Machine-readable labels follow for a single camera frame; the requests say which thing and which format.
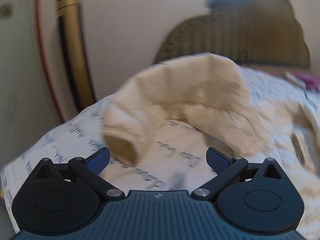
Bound white flat device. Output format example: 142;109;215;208
284;72;307;88

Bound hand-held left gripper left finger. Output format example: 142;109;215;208
34;147;125;202

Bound cream cloth garment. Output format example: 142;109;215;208
102;52;270;165

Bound gold and black pole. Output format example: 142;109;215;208
55;0;97;113

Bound olive green scalloped headboard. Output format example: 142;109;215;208
154;0;310;68

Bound purple cloth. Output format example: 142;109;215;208
299;72;320;90

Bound white printed bed sheet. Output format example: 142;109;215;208
0;64;320;233

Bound cream quilted duvet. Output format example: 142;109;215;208
260;87;320;240

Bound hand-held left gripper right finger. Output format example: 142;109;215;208
191;147;283;202

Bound red hoop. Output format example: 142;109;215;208
34;0;65;123

